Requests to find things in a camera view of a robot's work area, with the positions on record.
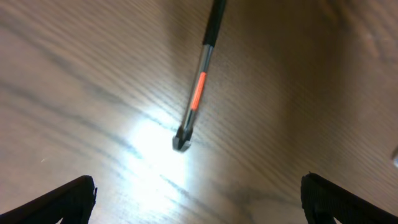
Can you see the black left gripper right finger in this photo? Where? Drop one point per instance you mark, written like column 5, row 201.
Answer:
column 325, row 202

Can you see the black orange telescopic pickup tool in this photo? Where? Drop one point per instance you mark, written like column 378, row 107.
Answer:
column 182, row 139

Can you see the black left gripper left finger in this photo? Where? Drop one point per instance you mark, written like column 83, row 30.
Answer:
column 72, row 203

